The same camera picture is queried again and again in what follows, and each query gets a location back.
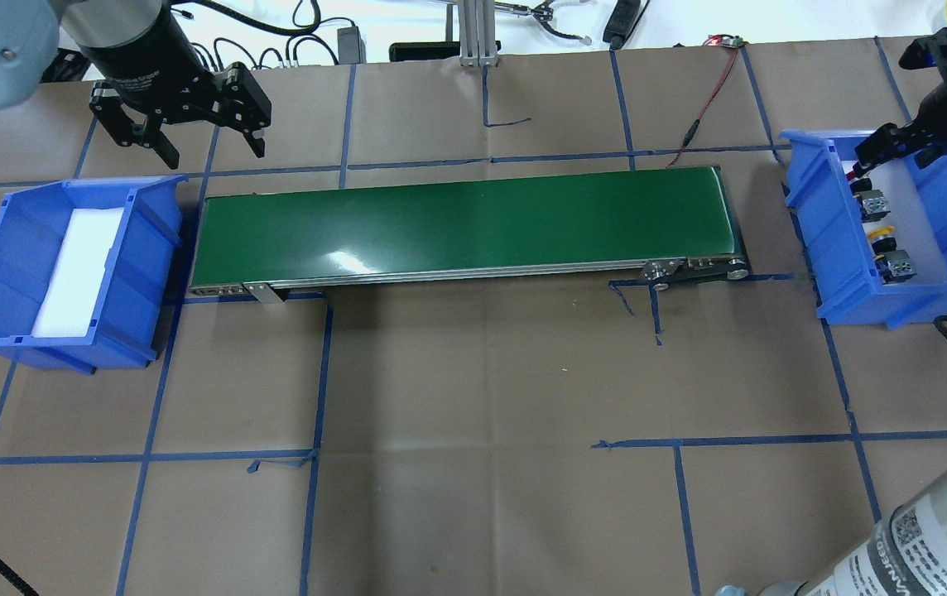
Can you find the green conveyor belt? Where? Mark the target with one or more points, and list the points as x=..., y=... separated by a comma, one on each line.
x=675, y=225

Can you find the yellow push button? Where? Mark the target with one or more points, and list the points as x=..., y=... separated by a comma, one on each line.
x=893, y=265

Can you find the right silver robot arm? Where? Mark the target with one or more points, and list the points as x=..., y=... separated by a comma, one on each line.
x=906, y=552

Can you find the aluminium profile post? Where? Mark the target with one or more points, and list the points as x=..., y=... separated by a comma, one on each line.
x=477, y=35

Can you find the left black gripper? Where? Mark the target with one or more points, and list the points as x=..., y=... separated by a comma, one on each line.
x=136, y=51

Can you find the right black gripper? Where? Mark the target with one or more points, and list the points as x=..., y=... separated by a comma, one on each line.
x=939, y=116

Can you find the blue bin with buttons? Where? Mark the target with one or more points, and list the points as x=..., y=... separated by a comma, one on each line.
x=32, y=225

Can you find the white foam pad destination bin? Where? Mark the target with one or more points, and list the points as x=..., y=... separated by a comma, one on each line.
x=912, y=228

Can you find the red push button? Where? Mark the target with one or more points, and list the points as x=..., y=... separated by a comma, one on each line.
x=872, y=204

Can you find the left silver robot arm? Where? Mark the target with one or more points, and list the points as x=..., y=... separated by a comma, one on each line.
x=30, y=32

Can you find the blue empty destination bin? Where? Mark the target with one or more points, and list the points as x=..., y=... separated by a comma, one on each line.
x=850, y=292

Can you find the white foam pad source bin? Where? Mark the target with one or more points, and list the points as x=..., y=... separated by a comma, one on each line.
x=79, y=271

